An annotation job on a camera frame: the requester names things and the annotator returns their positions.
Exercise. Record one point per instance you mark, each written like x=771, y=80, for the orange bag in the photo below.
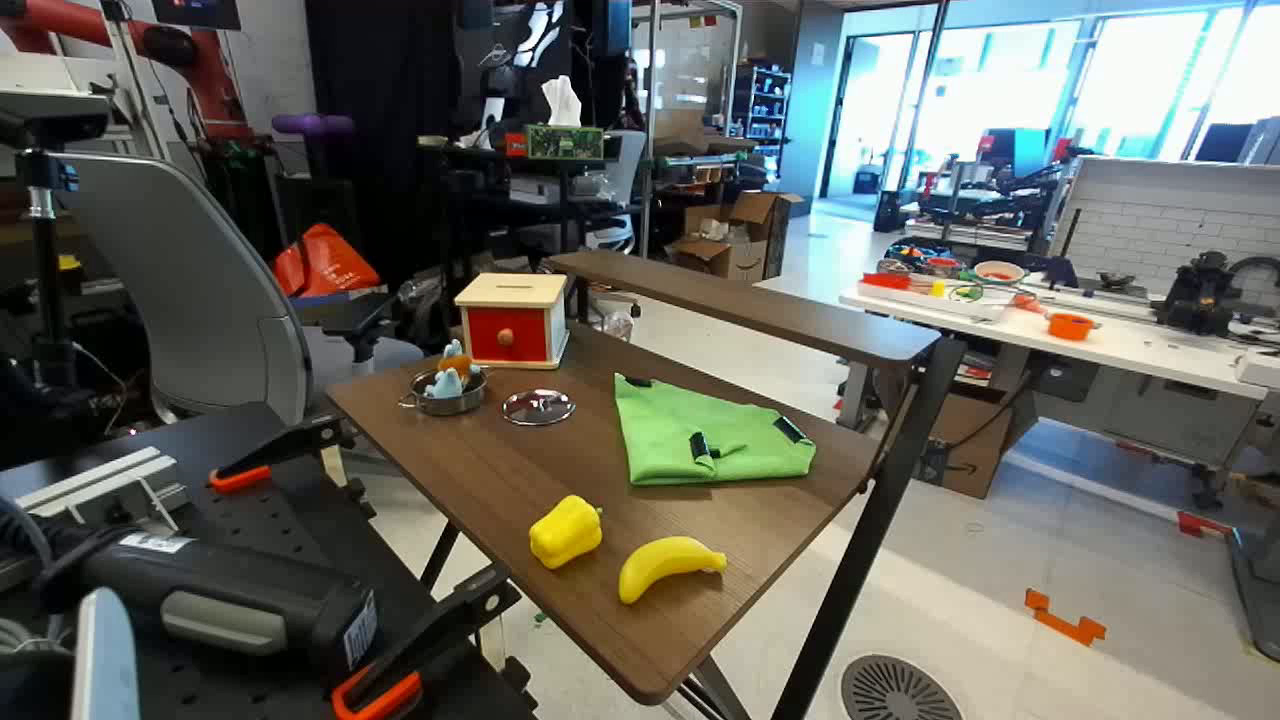
x=323, y=265

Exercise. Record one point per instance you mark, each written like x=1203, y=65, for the dark wooden bench shelf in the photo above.
x=760, y=310

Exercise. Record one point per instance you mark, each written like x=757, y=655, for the green circuit board box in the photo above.
x=566, y=142

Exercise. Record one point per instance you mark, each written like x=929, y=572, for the orange bowl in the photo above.
x=1070, y=327

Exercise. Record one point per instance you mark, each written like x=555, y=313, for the red pipe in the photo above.
x=81, y=20

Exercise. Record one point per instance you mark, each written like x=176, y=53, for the grey office chair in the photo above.
x=200, y=286

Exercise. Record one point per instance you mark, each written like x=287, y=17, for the white perforated panel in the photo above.
x=1174, y=214

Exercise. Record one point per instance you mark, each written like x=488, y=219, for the black machine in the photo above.
x=1203, y=296

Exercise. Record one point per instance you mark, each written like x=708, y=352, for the white blue rounded panel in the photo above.
x=106, y=660

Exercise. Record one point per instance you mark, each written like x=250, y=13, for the black grey camera device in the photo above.
x=225, y=601

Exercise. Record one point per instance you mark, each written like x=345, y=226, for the yellow toy banana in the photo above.
x=662, y=562

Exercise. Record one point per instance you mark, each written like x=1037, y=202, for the green towel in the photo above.
x=683, y=428

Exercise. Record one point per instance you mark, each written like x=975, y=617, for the black camera stand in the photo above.
x=48, y=254

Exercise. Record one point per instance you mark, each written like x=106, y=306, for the open cardboard box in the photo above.
x=734, y=236

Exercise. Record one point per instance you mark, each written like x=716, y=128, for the round floor drain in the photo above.
x=898, y=690

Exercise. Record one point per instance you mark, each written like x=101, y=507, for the yellow toy bell pepper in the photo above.
x=566, y=535

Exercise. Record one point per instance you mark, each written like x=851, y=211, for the brown cardboard box under shelf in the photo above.
x=969, y=440

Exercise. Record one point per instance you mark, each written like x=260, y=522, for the white rail strip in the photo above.
x=95, y=483

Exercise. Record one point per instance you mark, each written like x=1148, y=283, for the orange floor bracket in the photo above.
x=1063, y=622

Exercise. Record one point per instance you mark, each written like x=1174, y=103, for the red wooden drawer box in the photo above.
x=508, y=327

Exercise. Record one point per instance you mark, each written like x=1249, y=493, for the white work table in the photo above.
x=1133, y=346

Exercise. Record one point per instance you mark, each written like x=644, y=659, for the purple cushion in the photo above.
x=313, y=125

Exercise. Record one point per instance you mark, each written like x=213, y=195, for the small bowl of toys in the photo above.
x=449, y=391

